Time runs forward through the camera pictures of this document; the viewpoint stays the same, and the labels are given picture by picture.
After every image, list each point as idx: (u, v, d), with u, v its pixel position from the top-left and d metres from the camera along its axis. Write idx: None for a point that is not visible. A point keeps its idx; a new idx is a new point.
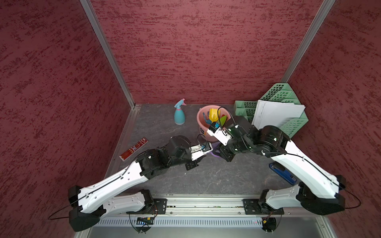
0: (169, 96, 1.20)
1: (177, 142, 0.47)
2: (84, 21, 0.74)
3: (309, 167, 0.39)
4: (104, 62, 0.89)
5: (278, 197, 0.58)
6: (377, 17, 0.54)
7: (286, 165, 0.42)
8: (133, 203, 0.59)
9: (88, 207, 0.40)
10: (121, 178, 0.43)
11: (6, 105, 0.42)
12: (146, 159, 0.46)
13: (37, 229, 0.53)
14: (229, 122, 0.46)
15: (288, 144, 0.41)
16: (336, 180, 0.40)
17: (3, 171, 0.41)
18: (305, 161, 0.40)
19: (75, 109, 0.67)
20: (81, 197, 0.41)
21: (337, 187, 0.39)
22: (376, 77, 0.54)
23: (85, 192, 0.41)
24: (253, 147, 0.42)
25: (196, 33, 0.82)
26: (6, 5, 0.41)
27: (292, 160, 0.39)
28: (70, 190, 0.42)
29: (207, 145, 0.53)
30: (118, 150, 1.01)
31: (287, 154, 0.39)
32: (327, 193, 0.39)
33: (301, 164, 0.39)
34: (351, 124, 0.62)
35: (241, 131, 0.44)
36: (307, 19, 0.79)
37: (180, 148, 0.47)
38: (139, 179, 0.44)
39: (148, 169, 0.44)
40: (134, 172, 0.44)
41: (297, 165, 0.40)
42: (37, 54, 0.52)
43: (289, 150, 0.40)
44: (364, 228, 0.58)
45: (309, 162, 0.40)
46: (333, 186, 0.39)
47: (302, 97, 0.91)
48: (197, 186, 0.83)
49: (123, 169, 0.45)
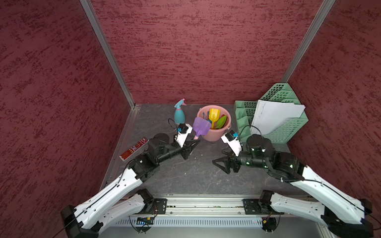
0: (169, 96, 1.20)
1: (155, 143, 0.49)
2: (84, 21, 0.73)
3: (327, 192, 0.41)
4: (104, 62, 0.89)
5: (290, 207, 0.57)
6: (377, 17, 0.54)
7: (308, 191, 0.44)
8: (132, 206, 0.59)
9: (89, 221, 0.41)
10: (117, 186, 0.45)
11: (6, 105, 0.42)
12: (138, 164, 0.50)
13: (37, 229, 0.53)
14: (255, 143, 0.46)
15: (305, 171, 0.44)
16: (359, 204, 0.41)
17: (3, 171, 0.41)
18: (323, 186, 0.42)
19: (75, 109, 0.67)
20: (79, 213, 0.41)
21: (362, 212, 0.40)
22: (376, 77, 0.54)
23: (83, 208, 0.41)
24: (272, 171, 0.45)
25: (196, 33, 0.82)
26: (6, 5, 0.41)
27: (311, 185, 0.42)
28: (62, 211, 0.41)
29: (186, 128, 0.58)
30: (118, 150, 1.01)
31: (305, 180, 0.42)
32: (352, 218, 0.40)
33: (319, 189, 0.42)
34: (351, 124, 0.62)
35: (265, 155, 0.45)
36: (307, 19, 0.79)
37: (160, 147, 0.48)
38: (134, 182, 0.47)
39: (141, 172, 0.48)
40: (128, 177, 0.47)
41: (317, 191, 0.42)
42: (37, 54, 0.52)
43: (307, 176, 0.43)
44: None
45: (328, 187, 0.42)
46: (357, 210, 0.40)
47: (302, 97, 0.91)
48: (197, 186, 0.83)
49: (118, 178, 0.47)
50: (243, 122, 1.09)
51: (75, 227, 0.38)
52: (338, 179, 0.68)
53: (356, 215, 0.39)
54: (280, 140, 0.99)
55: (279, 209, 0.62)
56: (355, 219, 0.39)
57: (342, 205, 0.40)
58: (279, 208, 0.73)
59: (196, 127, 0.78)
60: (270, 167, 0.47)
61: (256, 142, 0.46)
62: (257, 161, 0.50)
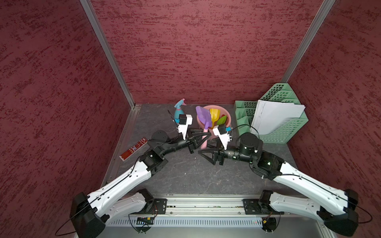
0: (169, 96, 1.20)
1: (153, 143, 0.48)
2: (84, 21, 0.74)
3: (307, 184, 0.44)
4: (104, 62, 0.89)
5: (289, 205, 0.57)
6: (377, 17, 0.54)
7: (291, 186, 0.47)
8: (134, 203, 0.60)
9: (102, 208, 0.42)
10: (129, 176, 0.48)
11: (6, 105, 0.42)
12: (148, 158, 0.53)
13: (37, 229, 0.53)
14: (251, 143, 0.47)
15: (283, 166, 0.48)
16: (343, 194, 0.42)
17: (3, 171, 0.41)
18: (303, 179, 0.45)
19: (75, 109, 0.67)
20: (92, 200, 0.42)
21: (345, 202, 0.41)
22: (376, 77, 0.54)
23: (96, 195, 0.43)
24: (256, 168, 0.49)
25: (196, 33, 0.82)
26: (6, 5, 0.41)
27: (290, 179, 0.46)
28: (74, 198, 0.41)
29: (185, 118, 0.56)
30: (118, 150, 1.01)
31: (282, 175, 0.46)
32: (336, 208, 0.41)
33: (299, 182, 0.45)
34: (351, 124, 0.62)
35: (255, 154, 0.48)
36: (307, 19, 0.79)
37: (159, 146, 0.48)
38: (145, 174, 0.50)
39: (152, 165, 0.51)
40: (140, 169, 0.50)
41: (296, 184, 0.45)
42: (37, 54, 0.52)
43: (287, 171, 0.47)
44: (364, 229, 0.58)
45: (308, 180, 0.45)
46: (340, 200, 0.41)
47: (302, 97, 0.91)
48: (197, 186, 0.83)
49: (130, 169, 0.50)
50: (242, 122, 1.09)
51: (90, 211, 0.39)
52: (338, 179, 0.68)
53: (339, 205, 0.40)
54: (280, 140, 0.99)
55: (278, 208, 0.62)
56: (338, 209, 0.40)
57: (324, 197, 0.42)
58: (279, 208, 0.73)
59: (202, 119, 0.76)
60: (254, 165, 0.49)
61: (251, 142, 0.47)
62: (244, 157, 0.52)
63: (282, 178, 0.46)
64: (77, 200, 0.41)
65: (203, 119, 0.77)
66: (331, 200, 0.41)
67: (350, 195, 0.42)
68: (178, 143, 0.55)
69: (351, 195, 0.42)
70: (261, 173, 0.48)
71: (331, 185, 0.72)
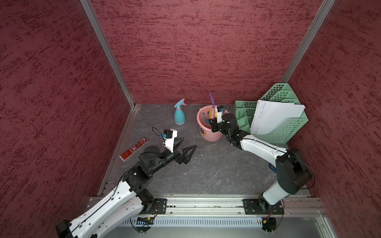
0: (169, 96, 1.20)
1: (145, 156, 0.50)
2: (84, 21, 0.73)
3: (258, 145, 0.57)
4: (104, 62, 0.89)
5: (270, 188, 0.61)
6: (377, 17, 0.54)
7: (249, 149, 0.62)
8: (129, 210, 0.59)
9: (84, 236, 0.42)
10: (111, 199, 0.47)
11: (6, 105, 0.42)
12: (131, 176, 0.52)
13: (38, 230, 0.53)
14: (227, 116, 0.69)
15: (247, 136, 0.64)
16: (283, 148, 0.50)
17: (3, 171, 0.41)
18: (256, 141, 0.59)
19: (75, 109, 0.67)
20: (73, 228, 0.42)
21: (282, 152, 0.50)
22: (376, 77, 0.54)
23: (78, 222, 0.43)
24: (228, 136, 0.69)
25: (196, 33, 0.82)
26: (6, 5, 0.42)
27: (246, 141, 0.61)
28: (57, 226, 0.42)
29: (171, 132, 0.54)
30: (118, 150, 1.01)
31: (243, 141, 0.62)
32: (273, 158, 0.50)
33: (252, 143, 0.59)
34: (351, 124, 0.62)
35: (229, 126, 0.69)
36: (307, 19, 0.79)
37: (151, 160, 0.49)
38: (128, 195, 0.49)
39: (136, 185, 0.50)
40: (123, 191, 0.49)
41: (251, 146, 0.60)
42: (37, 54, 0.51)
43: (248, 137, 0.63)
44: (364, 228, 0.58)
45: (260, 142, 0.58)
46: (278, 151, 0.51)
47: (302, 97, 0.91)
48: (197, 186, 0.83)
49: (113, 190, 0.49)
50: (242, 122, 1.09)
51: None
52: (338, 178, 0.68)
53: (274, 154, 0.50)
54: (280, 140, 0.99)
55: (272, 202, 0.62)
56: (273, 158, 0.50)
57: (267, 150, 0.53)
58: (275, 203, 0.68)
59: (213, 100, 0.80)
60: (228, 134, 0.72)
61: (225, 116, 0.69)
62: (224, 129, 0.74)
63: (243, 144, 0.63)
64: (60, 227, 0.42)
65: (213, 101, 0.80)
66: (270, 152, 0.52)
67: (295, 154, 0.48)
68: (167, 157, 0.58)
69: (296, 154, 0.48)
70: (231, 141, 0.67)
71: (331, 185, 0.72)
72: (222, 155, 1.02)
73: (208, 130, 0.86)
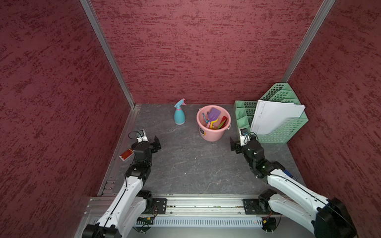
0: (169, 96, 1.20)
1: (139, 148, 0.62)
2: (84, 21, 0.74)
3: (290, 186, 0.51)
4: (104, 62, 0.89)
5: (285, 206, 0.58)
6: (377, 17, 0.54)
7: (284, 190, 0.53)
8: (136, 208, 0.59)
9: (118, 221, 0.44)
10: (127, 190, 0.52)
11: (6, 105, 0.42)
12: (133, 171, 0.59)
13: (37, 230, 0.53)
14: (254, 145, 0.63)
15: (275, 170, 0.58)
16: (323, 199, 0.45)
17: (3, 171, 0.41)
18: (287, 181, 0.53)
19: (75, 109, 0.67)
20: (105, 222, 0.43)
21: (322, 204, 0.44)
22: (376, 77, 0.54)
23: (106, 217, 0.44)
24: (254, 167, 0.63)
25: (196, 33, 0.82)
26: (6, 5, 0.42)
27: (276, 179, 0.55)
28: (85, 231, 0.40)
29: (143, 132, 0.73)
30: (118, 149, 1.02)
31: (271, 176, 0.57)
32: (311, 208, 0.44)
33: (284, 182, 0.53)
34: (351, 124, 0.62)
35: (255, 156, 0.62)
36: (307, 19, 0.79)
37: (146, 149, 0.62)
38: (139, 182, 0.56)
39: (141, 175, 0.58)
40: (132, 180, 0.56)
41: (282, 184, 0.53)
42: (37, 54, 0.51)
43: (277, 173, 0.57)
44: (364, 228, 0.58)
45: (293, 183, 0.52)
46: (317, 202, 0.45)
47: (302, 97, 0.91)
48: (197, 186, 0.83)
49: (124, 185, 0.54)
50: (242, 122, 1.09)
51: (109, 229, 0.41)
52: (338, 178, 0.68)
53: (313, 205, 0.44)
54: (280, 140, 0.99)
55: (276, 209, 0.62)
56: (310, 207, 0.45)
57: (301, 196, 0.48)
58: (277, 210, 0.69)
59: (214, 110, 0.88)
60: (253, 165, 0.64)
61: (252, 145, 0.63)
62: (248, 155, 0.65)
63: (271, 179, 0.57)
64: (87, 235, 0.40)
65: (214, 111, 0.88)
66: (307, 200, 0.46)
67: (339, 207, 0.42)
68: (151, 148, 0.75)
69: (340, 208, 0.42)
70: (257, 173, 0.61)
71: (331, 185, 0.72)
72: (222, 155, 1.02)
73: (207, 130, 0.87)
